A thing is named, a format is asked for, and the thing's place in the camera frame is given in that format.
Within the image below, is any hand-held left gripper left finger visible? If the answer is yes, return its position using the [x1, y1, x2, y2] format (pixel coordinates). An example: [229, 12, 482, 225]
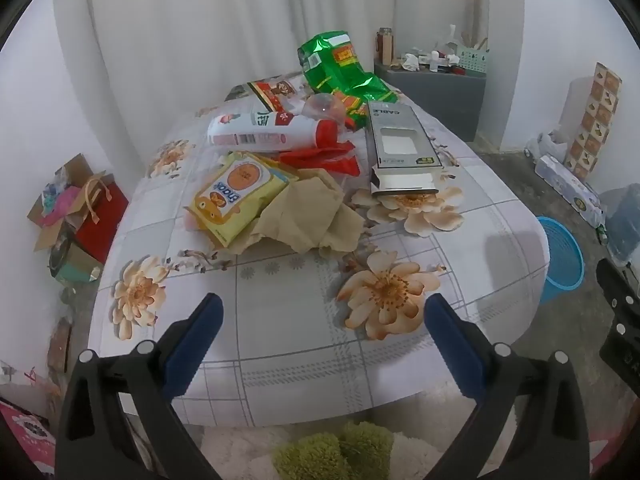
[56, 292, 224, 480]

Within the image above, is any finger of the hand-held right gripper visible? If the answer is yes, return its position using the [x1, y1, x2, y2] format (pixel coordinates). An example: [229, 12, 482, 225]
[596, 257, 640, 386]

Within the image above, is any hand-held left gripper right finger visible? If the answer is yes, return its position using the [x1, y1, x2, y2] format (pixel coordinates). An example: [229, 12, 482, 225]
[424, 292, 591, 480]

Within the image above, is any blue plastic basket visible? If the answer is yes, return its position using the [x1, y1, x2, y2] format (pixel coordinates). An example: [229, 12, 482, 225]
[535, 216, 586, 304]

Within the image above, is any red snack packet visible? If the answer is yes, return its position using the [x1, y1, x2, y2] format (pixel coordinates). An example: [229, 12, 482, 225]
[277, 140, 362, 177]

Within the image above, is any red clear rice cracker bag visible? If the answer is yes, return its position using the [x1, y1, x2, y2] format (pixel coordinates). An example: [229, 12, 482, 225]
[227, 79, 313, 113]

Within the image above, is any clear plastic cup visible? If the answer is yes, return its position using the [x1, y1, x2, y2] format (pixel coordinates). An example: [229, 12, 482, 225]
[302, 94, 346, 123]

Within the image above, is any blue water jug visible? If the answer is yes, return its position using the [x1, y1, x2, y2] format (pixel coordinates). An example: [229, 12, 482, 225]
[597, 184, 640, 267]

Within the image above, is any flowered tablecloth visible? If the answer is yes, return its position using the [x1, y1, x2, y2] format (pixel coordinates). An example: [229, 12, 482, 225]
[87, 72, 551, 428]

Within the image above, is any long white box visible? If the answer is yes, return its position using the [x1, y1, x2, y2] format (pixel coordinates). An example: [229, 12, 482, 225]
[534, 155, 606, 226]

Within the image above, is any green gift box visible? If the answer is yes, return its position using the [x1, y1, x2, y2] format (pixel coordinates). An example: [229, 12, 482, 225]
[48, 237, 103, 286]

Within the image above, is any yellow wet wipes pack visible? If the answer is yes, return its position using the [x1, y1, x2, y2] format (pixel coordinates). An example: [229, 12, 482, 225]
[185, 152, 301, 248]

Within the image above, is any red gift bag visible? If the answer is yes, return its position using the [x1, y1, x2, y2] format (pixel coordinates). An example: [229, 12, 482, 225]
[75, 172, 130, 265]

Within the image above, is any crumpled brown paper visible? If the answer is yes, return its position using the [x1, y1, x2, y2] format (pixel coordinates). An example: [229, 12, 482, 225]
[240, 169, 366, 256]

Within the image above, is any green fluffy mat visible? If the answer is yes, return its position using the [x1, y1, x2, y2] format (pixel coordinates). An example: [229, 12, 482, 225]
[272, 421, 396, 480]

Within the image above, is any white plastic bag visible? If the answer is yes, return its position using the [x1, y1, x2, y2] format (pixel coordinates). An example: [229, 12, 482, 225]
[524, 130, 571, 162]

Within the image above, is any cardboard box with colourful scraps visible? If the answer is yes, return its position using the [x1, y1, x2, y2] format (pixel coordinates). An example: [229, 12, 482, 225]
[27, 154, 101, 253]

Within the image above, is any pink printed box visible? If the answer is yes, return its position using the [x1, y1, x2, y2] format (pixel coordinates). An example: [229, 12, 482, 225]
[0, 400, 56, 477]

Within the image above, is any tall checkered box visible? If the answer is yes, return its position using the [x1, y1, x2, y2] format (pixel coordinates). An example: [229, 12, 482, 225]
[564, 62, 623, 183]

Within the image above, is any white board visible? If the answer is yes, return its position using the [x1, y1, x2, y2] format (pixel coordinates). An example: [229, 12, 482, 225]
[564, 77, 597, 136]

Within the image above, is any white bottle red cap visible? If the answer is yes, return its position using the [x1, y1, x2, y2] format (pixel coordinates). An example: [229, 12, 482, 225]
[207, 110, 346, 153]

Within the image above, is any grey windowed cardboard box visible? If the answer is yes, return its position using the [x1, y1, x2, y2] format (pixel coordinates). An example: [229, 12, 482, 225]
[365, 101, 446, 197]

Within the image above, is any grey cabinet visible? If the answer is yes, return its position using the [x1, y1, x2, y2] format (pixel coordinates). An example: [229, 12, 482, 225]
[374, 57, 488, 143]

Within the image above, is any green white patterned box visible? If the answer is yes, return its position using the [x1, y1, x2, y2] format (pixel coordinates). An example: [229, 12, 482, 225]
[457, 45, 490, 77]

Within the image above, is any clutter of small items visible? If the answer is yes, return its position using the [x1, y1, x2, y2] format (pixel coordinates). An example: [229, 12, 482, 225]
[399, 24, 466, 74]

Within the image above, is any green snack bag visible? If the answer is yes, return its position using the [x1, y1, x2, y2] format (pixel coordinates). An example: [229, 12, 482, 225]
[298, 31, 398, 132]

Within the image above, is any brown bottle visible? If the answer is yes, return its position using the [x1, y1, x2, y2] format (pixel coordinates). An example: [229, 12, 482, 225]
[376, 27, 394, 66]

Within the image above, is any white curtain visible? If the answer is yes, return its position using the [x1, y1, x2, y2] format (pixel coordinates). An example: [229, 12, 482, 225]
[52, 0, 526, 176]

